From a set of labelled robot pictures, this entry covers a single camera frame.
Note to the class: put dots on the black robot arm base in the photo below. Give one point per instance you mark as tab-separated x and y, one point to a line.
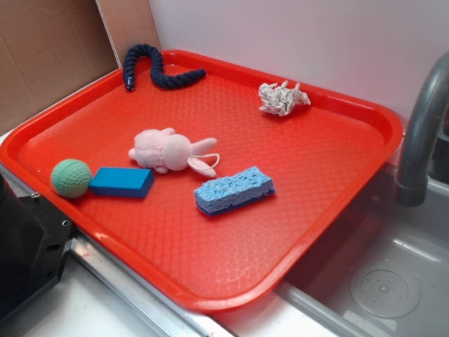
35	239

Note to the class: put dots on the blue rectangular block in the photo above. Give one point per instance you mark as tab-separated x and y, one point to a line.
122	182

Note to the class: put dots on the red plastic tray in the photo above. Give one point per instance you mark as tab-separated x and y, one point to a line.
319	157

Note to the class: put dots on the light blue sponge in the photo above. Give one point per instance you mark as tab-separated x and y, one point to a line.
232	192

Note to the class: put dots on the pink plush bunny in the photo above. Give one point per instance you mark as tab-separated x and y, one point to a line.
165	151

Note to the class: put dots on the green textured ball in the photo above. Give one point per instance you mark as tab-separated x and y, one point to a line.
71	178

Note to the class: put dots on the grey toy faucet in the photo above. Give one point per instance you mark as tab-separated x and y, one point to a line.
424	152

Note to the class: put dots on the grey plastic sink basin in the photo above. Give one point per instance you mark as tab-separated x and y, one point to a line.
380	269

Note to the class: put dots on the brown cardboard panel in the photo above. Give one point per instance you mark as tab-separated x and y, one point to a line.
51	49

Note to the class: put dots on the white knotted rope toy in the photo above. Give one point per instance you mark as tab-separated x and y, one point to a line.
278	99

